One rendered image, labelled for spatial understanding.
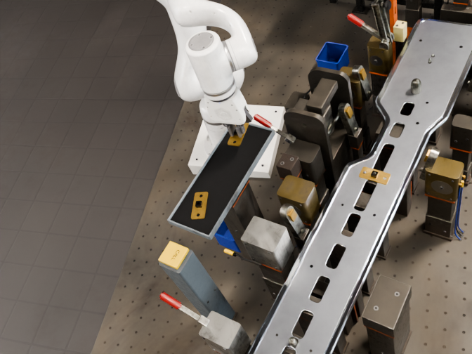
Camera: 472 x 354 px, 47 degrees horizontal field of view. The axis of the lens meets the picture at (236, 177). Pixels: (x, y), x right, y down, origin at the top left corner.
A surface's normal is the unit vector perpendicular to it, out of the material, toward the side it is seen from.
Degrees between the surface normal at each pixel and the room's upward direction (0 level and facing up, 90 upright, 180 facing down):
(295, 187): 0
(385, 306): 0
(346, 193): 0
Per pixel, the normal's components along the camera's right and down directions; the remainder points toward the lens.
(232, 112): -0.26, 0.82
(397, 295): -0.25, -0.56
